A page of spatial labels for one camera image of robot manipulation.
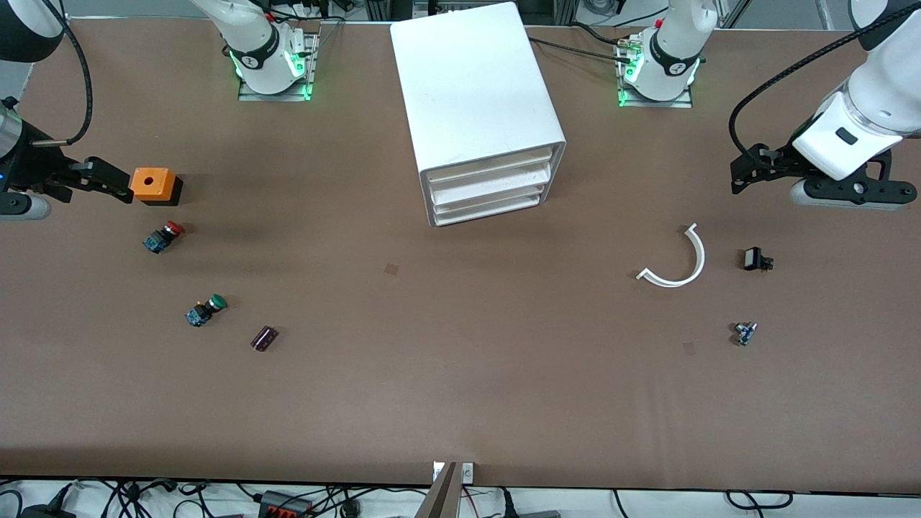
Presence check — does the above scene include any orange box with hole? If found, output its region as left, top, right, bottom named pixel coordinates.
left=130, top=167, right=183, bottom=207

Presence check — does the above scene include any white curved plastic strip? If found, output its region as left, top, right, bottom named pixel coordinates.
left=636, top=223, right=707, bottom=288

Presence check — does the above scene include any brown angled bar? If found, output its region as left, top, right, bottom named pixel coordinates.
left=414, top=462, right=459, bottom=518

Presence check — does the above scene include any thick black cable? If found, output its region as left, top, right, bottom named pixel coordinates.
left=529, top=36, right=638, bottom=65

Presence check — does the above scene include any black looped cable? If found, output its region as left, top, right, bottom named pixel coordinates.
left=725, top=490, right=794, bottom=512

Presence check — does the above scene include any black power strip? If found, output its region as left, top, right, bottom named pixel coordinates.
left=258, top=490, right=315, bottom=518

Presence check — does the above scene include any thin black cable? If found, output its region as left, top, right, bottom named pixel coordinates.
left=568, top=22, right=634, bottom=47

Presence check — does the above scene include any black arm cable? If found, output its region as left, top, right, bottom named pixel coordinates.
left=32, top=0, right=94, bottom=147
left=728, top=4, right=921, bottom=163

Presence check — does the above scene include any brown table cover sheet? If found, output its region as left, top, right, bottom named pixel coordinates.
left=0, top=18, right=921, bottom=494

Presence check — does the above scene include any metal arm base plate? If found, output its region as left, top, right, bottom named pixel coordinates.
left=237, top=29, right=319, bottom=102
left=617, top=36, right=694, bottom=109

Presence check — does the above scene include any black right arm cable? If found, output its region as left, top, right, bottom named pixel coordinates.
left=32, top=0, right=94, bottom=147

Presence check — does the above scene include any green push button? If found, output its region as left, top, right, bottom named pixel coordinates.
left=185, top=294, right=229, bottom=328

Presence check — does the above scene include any red push button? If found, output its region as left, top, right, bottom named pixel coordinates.
left=142, top=221, right=184, bottom=255

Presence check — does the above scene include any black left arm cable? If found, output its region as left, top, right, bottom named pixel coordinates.
left=728, top=4, right=921, bottom=163

